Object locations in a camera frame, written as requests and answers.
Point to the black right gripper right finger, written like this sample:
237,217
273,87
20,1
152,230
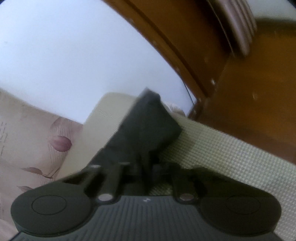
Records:
230,206

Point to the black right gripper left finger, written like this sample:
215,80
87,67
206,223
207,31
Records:
61,206

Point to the black large garment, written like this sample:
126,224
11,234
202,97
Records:
142,135

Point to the floral pink curtain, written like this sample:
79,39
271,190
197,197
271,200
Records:
34,145

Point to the brown wooden door frame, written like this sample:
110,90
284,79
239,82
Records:
240,69

